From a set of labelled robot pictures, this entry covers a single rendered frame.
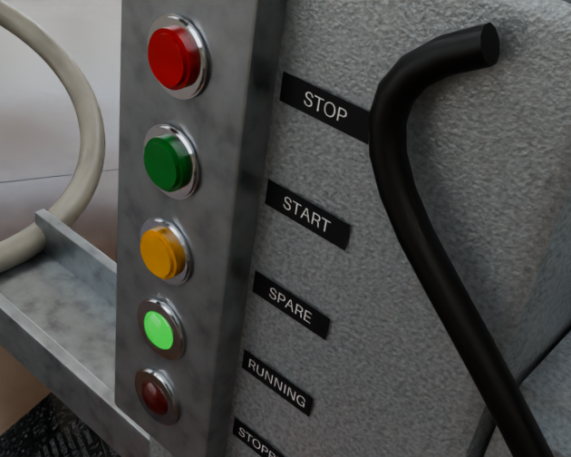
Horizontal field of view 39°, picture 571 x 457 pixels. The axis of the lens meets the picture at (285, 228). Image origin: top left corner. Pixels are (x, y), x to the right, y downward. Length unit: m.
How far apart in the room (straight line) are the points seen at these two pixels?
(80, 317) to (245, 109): 0.51
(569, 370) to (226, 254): 0.16
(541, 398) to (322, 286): 0.10
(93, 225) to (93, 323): 2.02
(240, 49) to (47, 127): 3.12
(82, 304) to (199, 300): 0.44
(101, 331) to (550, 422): 0.53
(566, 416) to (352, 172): 0.13
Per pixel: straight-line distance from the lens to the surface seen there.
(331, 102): 0.32
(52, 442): 1.13
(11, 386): 2.26
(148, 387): 0.46
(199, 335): 0.41
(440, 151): 0.29
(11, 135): 3.37
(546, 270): 0.30
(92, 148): 0.98
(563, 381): 0.36
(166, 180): 0.37
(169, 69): 0.34
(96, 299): 0.83
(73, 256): 0.85
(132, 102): 0.38
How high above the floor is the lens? 1.61
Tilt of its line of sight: 34 degrees down
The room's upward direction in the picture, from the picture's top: 9 degrees clockwise
